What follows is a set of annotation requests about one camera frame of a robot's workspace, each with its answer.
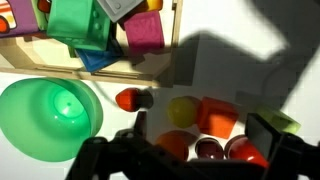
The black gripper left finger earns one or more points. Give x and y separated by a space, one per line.
140 125

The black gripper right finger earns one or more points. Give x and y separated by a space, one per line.
263 136

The yellow ball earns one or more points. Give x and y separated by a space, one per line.
182 112

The green toy block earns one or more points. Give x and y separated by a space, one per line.
78 23

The red ball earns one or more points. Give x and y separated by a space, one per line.
245 151

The orange ball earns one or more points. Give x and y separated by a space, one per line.
175 145

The blue number block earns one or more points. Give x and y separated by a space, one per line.
96 60

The pink toy block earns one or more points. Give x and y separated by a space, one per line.
145 31

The green translucent plastic bowl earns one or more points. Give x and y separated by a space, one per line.
43 123

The lime green small cube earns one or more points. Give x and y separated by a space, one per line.
278 120

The red toy strawberry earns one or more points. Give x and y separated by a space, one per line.
128 100

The orange cube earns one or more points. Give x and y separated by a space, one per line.
216 118

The orange toy stick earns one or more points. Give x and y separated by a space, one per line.
153 5

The wooden tray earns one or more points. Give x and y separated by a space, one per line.
20 63

